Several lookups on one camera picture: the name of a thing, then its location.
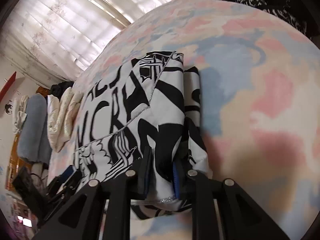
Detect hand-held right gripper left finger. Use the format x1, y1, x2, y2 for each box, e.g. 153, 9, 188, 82
32, 146, 153, 240

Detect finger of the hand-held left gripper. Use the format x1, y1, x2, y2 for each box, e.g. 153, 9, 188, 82
60, 166, 83, 188

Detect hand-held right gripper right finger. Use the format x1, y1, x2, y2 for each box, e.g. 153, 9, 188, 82
172, 161, 290, 240

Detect black white printed jacket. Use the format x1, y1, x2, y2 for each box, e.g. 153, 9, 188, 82
73, 51, 210, 220

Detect white folded clothes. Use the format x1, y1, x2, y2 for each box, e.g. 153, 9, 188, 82
12, 95, 30, 134

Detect black white patterned clothes pile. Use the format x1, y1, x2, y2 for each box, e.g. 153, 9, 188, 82
235, 0, 308, 34

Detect beige cloth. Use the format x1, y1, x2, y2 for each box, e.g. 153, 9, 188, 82
31, 164, 49, 178

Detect blue-grey rolled quilt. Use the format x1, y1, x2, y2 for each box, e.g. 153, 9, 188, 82
17, 94, 48, 162
37, 120, 52, 165

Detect cream puffer jacket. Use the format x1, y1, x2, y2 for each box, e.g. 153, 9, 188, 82
47, 87, 84, 153

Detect black clothing pile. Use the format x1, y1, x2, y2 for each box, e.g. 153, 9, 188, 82
49, 80, 74, 98

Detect pastel bedsheet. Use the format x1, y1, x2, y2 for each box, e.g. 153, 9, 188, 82
47, 0, 320, 240

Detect white floral curtain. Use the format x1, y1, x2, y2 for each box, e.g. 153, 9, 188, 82
0, 0, 208, 80

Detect red wall shelf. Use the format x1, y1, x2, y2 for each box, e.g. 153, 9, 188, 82
0, 71, 17, 100

